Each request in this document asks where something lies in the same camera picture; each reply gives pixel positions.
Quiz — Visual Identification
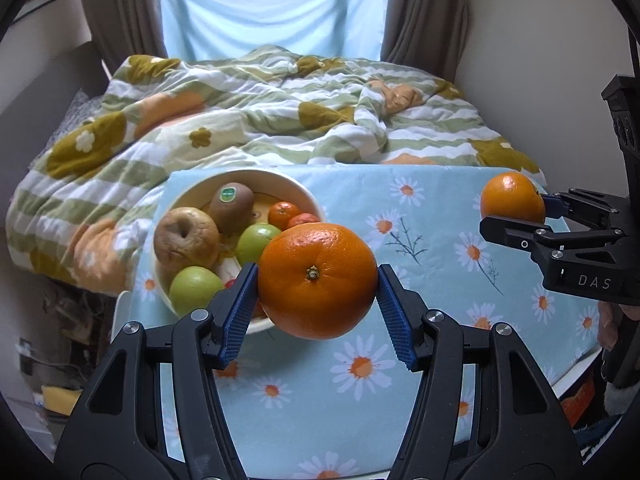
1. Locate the brown curtain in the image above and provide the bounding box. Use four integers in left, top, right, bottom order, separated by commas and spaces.
380, 0, 473, 83
75, 0, 168, 73

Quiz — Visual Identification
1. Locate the person's right hand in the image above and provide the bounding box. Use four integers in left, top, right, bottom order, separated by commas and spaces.
597, 301, 640, 351

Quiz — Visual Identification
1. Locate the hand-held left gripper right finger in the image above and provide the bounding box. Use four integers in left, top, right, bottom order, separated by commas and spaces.
376, 263, 583, 480

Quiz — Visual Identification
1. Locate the grey bed headboard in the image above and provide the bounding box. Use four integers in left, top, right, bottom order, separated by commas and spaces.
0, 42, 108, 133

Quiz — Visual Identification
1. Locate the green striped flower blanket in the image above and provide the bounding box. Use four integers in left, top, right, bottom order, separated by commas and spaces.
6, 45, 548, 293

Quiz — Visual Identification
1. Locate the blue daisy tablecloth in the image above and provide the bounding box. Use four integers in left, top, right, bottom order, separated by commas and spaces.
132, 164, 601, 480

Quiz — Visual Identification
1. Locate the green apple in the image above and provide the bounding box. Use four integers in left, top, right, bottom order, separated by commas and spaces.
169, 266, 225, 317
235, 223, 283, 266

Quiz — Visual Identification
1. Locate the brown kiwi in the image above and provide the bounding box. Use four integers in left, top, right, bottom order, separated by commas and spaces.
209, 183, 256, 235

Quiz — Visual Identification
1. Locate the cream oval bowl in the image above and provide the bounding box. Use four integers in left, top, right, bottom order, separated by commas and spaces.
152, 169, 321, 336

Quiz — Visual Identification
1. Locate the yellow packet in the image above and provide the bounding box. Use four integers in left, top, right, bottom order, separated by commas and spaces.
42, 385, 81, 416

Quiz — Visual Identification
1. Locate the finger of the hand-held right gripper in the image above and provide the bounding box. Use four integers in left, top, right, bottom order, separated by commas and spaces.
542, 188, 628, 229
479, 214, 627, 261

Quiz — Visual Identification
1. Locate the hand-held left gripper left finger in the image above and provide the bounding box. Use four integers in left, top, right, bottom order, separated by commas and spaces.
54, 262, 261, 480

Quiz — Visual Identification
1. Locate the white table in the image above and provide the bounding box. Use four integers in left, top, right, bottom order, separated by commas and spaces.
111, 290, 601, 480

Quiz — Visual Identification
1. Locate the large orange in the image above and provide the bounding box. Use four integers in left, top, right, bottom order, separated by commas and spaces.
480, 171, 547, 225
257, 222, 378, 341

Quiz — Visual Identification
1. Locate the grey patterned pillow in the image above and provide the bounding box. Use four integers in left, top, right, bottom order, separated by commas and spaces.
47, 89, 106, 151

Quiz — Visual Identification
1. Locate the wrinkled yellow apple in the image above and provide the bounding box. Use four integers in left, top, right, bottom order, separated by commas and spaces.
153, 207, 221, 268

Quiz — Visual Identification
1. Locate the orange bag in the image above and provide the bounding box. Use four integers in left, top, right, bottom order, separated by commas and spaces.
559, 375, 603, 428

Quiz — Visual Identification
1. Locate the light blue window sheet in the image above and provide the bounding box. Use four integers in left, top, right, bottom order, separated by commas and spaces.
159, 0, 391, 63

